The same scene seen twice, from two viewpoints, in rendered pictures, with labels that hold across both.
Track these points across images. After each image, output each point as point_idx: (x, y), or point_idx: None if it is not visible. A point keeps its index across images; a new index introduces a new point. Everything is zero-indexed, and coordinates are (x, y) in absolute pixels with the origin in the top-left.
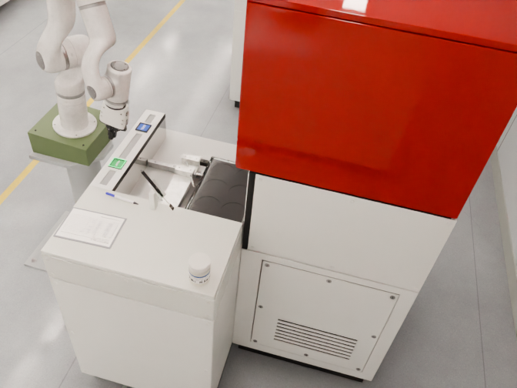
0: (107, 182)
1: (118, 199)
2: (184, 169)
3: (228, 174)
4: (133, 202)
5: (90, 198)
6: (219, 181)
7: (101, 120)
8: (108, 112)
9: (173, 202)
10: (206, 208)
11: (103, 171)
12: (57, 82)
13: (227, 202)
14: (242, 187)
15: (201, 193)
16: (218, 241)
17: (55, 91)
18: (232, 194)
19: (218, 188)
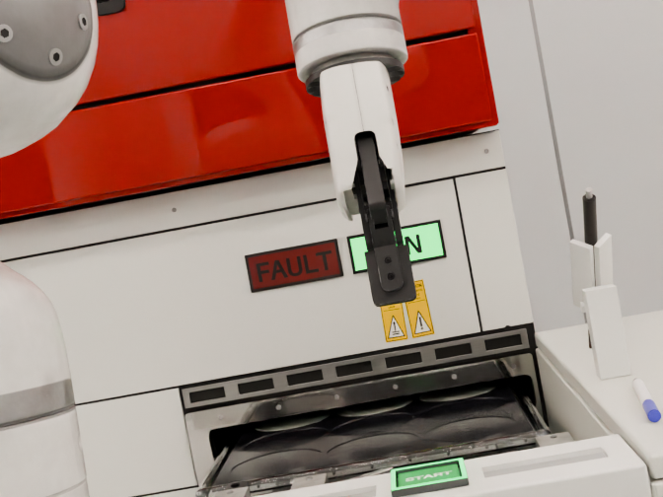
0: (573, 460)
1: (656, 405)
2: (314, 485)
3: (287, 455)
4: (638, 379)
5: None
6: (333, 452)
7: (402, 176)
8: (395, 111)
9: None
10: (484, 426)
11: (513, 479)
12: (3, 286)
13: (432, 420)
14: (340, 430)
15: (420, 446)
16: (635, 321)
17: (4, 405)
18: (385, 428)
19: (371, 443)
